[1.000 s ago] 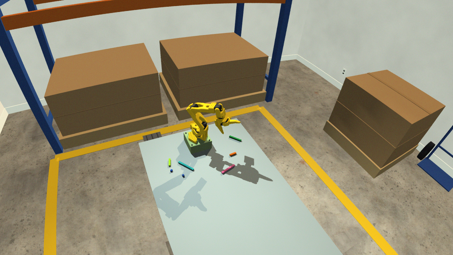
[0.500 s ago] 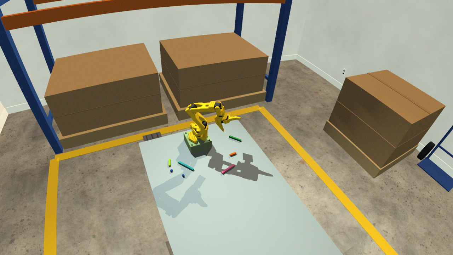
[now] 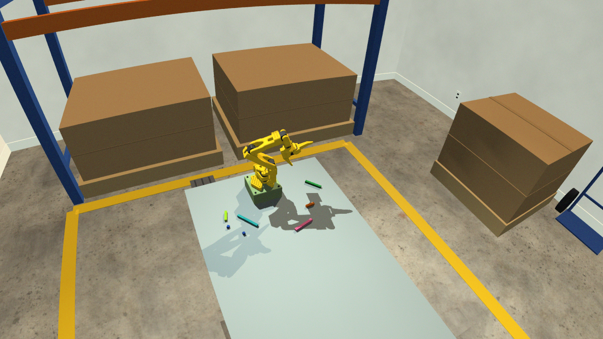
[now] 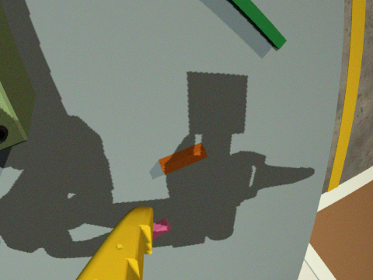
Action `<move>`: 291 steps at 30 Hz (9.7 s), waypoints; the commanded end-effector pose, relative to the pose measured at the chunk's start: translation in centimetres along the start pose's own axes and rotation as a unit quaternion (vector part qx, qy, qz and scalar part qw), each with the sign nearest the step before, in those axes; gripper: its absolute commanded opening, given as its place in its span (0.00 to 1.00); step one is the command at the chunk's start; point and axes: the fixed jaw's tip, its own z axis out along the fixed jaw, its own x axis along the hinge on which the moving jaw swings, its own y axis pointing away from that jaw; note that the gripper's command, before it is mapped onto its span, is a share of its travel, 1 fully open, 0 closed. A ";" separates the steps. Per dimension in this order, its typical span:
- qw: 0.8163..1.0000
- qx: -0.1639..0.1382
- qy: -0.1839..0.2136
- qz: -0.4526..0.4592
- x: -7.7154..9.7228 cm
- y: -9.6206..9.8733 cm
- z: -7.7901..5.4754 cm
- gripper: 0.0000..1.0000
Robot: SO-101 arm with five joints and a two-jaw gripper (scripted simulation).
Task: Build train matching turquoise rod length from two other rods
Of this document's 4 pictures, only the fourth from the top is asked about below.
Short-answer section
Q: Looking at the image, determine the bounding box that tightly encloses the pink rod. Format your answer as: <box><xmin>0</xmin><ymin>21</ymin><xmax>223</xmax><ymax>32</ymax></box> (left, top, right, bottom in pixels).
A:
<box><xmin>153</xmin><ymin>218</ymin><xmax>171</xmax><ymax>239</ymax></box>

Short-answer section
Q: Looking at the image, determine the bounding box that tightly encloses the green rod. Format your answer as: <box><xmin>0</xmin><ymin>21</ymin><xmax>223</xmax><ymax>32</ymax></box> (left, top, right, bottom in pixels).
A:
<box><xmin>229</xmin><ymin>0</ymin><xmax>286</xmax><ymax>49</ymax></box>

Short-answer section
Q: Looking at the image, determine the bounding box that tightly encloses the orange rod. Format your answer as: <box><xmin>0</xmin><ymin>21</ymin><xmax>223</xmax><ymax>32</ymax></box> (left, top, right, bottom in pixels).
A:
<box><xmin>159</xmin><ymin>143</ymin><xmax>207</xmax><ymax>175</ymax></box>

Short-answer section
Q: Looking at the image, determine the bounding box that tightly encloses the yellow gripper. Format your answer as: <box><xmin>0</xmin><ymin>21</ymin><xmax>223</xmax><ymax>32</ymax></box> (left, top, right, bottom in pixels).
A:
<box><xmin>76</xmin><ymin>206</ymin><xmax>153</xmax><ymax>280</ymax></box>

